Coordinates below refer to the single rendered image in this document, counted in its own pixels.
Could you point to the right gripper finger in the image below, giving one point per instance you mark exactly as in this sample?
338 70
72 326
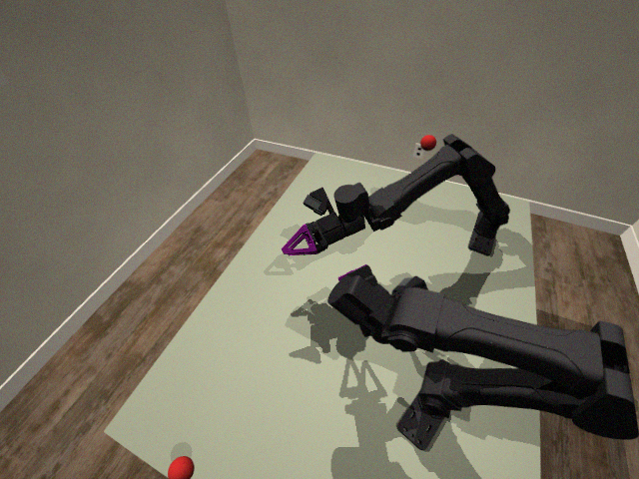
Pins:
296 243
303 230

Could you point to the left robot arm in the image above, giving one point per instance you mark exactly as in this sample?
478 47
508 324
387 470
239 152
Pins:
427 320

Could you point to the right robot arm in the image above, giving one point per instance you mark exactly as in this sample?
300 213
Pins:
386 204

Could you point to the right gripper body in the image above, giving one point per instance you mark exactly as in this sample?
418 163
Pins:
327 238

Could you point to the red sphere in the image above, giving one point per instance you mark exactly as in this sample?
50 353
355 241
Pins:
181 468
428 142

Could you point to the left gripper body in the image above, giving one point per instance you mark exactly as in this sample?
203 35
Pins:
366 273

